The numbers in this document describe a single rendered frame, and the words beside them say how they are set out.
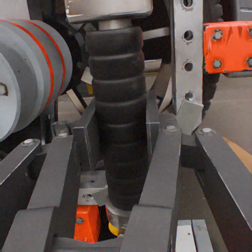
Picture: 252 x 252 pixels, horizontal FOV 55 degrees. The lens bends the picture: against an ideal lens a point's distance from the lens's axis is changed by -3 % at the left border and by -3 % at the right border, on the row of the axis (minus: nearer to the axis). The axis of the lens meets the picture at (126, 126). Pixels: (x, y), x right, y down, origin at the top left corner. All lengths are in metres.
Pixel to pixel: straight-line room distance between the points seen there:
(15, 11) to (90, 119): 0.29
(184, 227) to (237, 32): 0.90
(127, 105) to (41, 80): 0.17
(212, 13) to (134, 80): 0.33
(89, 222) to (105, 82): 0.40
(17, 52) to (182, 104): 0.24
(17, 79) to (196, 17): 0.25
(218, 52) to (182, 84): 0.07
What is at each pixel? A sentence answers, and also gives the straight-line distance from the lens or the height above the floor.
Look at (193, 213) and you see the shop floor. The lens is 1.32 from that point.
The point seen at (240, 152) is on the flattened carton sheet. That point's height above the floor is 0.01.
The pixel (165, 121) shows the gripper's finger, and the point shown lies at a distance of 0.16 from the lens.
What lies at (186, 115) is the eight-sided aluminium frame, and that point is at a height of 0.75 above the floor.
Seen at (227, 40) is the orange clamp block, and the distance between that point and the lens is 0.39.
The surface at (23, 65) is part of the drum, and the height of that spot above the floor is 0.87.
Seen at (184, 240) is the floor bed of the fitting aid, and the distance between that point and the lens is 1.10.
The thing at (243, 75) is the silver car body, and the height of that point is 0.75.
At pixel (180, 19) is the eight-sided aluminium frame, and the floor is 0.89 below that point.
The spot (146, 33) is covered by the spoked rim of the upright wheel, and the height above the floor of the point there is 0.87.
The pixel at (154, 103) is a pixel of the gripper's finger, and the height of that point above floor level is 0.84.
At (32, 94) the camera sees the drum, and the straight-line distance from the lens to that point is 0.29.
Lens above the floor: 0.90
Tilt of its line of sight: 23 degrees down
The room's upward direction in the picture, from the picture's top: 6 degrees counter-clockwise
